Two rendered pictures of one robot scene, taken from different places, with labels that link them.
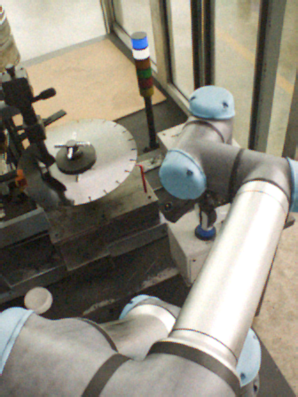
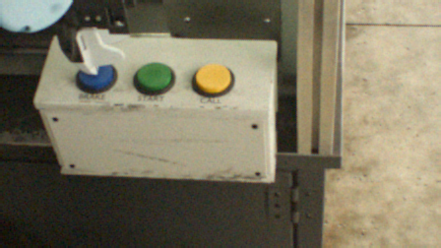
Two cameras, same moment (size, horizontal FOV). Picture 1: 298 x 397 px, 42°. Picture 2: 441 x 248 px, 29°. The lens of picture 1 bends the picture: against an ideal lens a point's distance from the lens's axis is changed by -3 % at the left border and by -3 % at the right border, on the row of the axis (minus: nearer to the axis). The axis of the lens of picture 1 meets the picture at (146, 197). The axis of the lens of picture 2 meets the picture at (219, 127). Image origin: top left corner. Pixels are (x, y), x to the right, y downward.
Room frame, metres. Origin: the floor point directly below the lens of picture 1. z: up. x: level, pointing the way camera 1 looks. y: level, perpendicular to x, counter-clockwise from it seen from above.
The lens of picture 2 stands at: (-0.03, -0.55, 1.64)
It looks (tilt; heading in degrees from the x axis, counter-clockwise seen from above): 51 degrees down; 27
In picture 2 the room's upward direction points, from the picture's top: 7 degrees counter-clockwise
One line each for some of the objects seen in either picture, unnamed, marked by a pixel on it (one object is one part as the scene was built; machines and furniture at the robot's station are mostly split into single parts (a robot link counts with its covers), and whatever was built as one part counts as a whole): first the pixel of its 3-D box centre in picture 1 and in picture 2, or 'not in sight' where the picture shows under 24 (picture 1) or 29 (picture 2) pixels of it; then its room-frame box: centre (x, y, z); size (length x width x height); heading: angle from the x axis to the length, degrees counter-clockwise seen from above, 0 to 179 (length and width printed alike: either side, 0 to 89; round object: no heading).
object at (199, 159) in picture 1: (201, 163); not in sight; (0.43, -0.09, 1.22); 0.11 x 0.11 x 0.08; 57
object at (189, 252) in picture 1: (227, 233); (164, 110); (0.56, -0.18, 0.82); 0.28 x 0.11 x 0.15; 106
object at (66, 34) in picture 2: (208, 212); (70, 29); (0.50, -0.12, 1.00); 0.05 x 0.02 x 0.09; 15
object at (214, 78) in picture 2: not in sight; (213, 81); (0.56, -0.26, 0.90); 0.04 x 0.04 x 0.02
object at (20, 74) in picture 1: (25, 105); not in sight; (0.75, 0.23, 1.17); 0.06 x 0.05 x 0.20; 97
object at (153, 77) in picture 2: not in sight; (155, 80); (0.54, -0.19, 0.90); 0.04 x 0.04 x 0.02
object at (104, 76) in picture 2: (205, 231); (96, 78); (0.52, -0.12, 0.90); 0.04 x 0.04 x 0.02
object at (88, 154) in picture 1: (74, 154); not in sight; (0.79, 0.17, 0.96); 0.11 x 0.11 x 0.03
